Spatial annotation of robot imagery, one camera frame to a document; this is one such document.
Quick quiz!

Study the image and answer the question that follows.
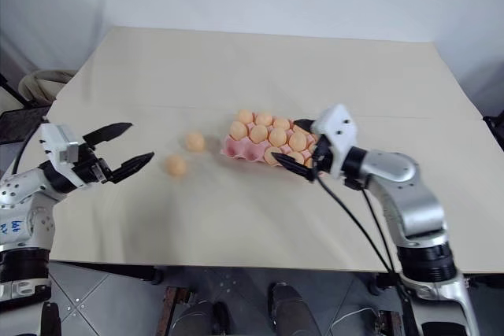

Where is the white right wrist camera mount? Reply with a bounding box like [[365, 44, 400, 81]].
[[309, 104, 359, 178]]

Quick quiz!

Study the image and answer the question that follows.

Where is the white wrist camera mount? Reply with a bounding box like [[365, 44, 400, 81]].
[[309, 104, 359, 178], [39, 123, 85, 189]]

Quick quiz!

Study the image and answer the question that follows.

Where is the dark rounded shape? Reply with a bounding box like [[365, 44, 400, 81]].
[[268, 282, 316, 336], [176, 299, 231, 336]]

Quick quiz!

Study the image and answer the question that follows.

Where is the black flat panel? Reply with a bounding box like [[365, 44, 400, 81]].
[[0, 105, 51, 146]]

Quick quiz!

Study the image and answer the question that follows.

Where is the brown wooden bar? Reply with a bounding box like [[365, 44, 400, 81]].
[[161, 286, 190, 336], [376, 309, 402, 336]]

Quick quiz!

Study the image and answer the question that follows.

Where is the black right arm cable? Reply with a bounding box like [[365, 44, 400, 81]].
[[314, 173, 413, 336], [361, 186, 396, 274]]

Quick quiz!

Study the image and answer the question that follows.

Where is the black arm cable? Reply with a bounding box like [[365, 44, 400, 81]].
[[10, 116, 50, 175], [314, 173, 413, 336], [361, 186, 396, 274]]

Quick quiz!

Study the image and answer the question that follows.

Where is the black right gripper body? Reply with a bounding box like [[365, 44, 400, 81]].
[[310, 134, 336, 175]]

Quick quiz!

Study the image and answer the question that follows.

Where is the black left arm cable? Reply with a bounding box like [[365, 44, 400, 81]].
[[10, 116, 50, 175]]

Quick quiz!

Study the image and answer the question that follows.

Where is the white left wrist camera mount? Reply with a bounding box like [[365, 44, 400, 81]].
[[39, 123, 85, 189]]

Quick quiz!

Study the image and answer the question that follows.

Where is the beige round bin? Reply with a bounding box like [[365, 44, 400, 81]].
[[18, 69, 76, 106]]

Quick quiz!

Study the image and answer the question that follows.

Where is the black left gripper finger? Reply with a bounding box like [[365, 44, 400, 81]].
[[108, 151, 155, 184], [82, 122, 134, 146]]

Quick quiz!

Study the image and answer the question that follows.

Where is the pink egg carton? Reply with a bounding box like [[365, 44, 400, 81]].
[[220, 109, 321, 171]]

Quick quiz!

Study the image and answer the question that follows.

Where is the dark object beside table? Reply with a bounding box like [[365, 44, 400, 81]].
[[482, 114, 504, 144]]

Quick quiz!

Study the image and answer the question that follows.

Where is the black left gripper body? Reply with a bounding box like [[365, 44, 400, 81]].
[[72, 142, 114, 186]]

